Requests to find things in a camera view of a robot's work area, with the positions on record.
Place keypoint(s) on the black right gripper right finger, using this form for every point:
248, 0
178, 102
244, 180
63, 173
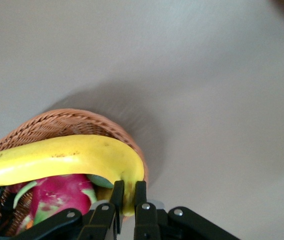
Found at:
156, 225

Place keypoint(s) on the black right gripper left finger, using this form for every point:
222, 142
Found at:
86, 225

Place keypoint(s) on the yellow banana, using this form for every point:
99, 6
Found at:
56, 157

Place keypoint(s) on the yellow-brown fruit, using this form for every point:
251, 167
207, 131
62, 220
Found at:
104, 193

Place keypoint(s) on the pink dragon fruit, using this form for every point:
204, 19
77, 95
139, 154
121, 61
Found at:
61, 192

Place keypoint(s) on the brown woven wicker basket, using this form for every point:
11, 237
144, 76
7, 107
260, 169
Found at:
64, 122

